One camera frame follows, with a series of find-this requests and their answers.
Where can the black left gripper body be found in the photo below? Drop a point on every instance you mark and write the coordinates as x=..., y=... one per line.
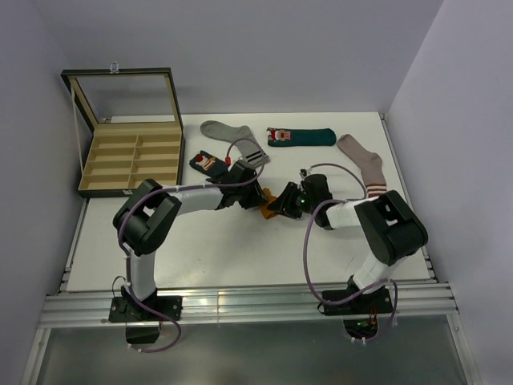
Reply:
x=248, y=195

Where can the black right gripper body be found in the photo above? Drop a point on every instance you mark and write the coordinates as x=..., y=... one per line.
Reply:
x=307, y=205

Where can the mustard yellow sock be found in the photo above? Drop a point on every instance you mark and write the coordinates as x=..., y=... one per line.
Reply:
x=266, y=212

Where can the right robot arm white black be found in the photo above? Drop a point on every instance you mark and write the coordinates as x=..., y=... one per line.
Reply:
x=392, y=230

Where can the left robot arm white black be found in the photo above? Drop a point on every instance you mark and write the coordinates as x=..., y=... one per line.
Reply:
x=145, y=219

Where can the navy santa sock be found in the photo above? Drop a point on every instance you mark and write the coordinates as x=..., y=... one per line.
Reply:
x=208, y=165

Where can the grey striped sock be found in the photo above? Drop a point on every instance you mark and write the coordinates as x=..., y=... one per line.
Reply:
x=243, y=138

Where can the dark green reindeer sock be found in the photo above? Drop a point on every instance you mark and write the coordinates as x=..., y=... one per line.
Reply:
x=286, y=137

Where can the taupe sock red cuff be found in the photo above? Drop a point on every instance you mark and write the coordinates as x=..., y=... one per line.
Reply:
x=369, y=163

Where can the black compartment box beige lining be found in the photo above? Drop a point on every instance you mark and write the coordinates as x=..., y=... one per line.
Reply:
x=137, y=131

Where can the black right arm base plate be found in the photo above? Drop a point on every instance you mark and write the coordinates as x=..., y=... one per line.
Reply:
x=378, y=302

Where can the aluminium rail frame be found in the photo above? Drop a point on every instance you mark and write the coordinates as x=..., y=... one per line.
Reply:
x=248, y=315

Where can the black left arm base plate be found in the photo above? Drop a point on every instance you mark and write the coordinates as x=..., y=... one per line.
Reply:
x=124, y=309

